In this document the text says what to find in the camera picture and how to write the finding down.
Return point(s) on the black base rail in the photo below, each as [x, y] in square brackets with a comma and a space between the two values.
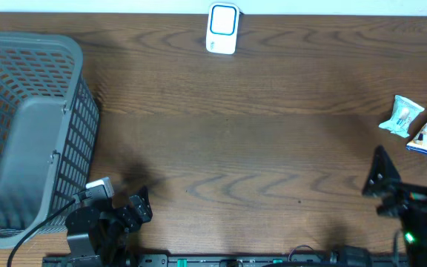
[163, 260]

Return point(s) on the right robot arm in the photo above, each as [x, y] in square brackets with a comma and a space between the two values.
[414, 229]

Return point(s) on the mint wet wipes pack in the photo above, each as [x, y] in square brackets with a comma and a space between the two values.
[404, 112]

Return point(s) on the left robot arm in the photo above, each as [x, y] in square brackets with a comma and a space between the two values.
[97, 231]

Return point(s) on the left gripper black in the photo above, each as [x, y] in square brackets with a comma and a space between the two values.
[133, 221]

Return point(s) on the grey plastic basket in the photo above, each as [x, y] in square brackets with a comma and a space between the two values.
[48, 126]

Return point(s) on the white barcode scanner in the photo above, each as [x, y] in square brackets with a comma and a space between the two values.
[222, 28]

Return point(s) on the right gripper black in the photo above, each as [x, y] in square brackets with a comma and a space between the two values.
[415, 193]

